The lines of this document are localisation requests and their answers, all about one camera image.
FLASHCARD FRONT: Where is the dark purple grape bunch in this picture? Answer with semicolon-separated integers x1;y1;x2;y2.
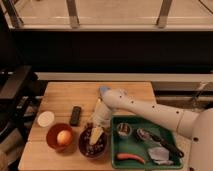
83;126;104;156

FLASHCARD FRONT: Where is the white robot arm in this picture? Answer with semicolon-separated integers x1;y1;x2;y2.
92;86;213;171

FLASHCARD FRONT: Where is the small metal cup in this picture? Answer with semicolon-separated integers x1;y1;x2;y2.
116;123;132;139

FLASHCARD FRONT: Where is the white paper cup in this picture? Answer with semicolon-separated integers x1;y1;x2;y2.
37;111;54;127

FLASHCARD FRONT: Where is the purple bowl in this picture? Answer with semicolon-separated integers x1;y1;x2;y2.
78;127;108;159

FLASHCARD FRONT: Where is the black remote control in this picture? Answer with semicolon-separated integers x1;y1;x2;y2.
69;106;82;126

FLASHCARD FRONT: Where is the orange fruit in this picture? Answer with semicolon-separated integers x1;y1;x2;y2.
57;130;72;146

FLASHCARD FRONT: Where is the orange carrot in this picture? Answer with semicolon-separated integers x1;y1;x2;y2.
116;153;146;164

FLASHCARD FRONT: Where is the green plastic tray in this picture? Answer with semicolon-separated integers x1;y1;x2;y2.
111;115;183;170

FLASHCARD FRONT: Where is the red-brown bowl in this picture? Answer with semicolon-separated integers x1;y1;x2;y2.
46;123;73;151

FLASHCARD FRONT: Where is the grey crumpled cloth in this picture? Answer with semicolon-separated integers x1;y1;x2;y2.
148;147;173;165

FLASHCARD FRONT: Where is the dark chair left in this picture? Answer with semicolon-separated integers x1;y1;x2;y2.
0;65;40;143

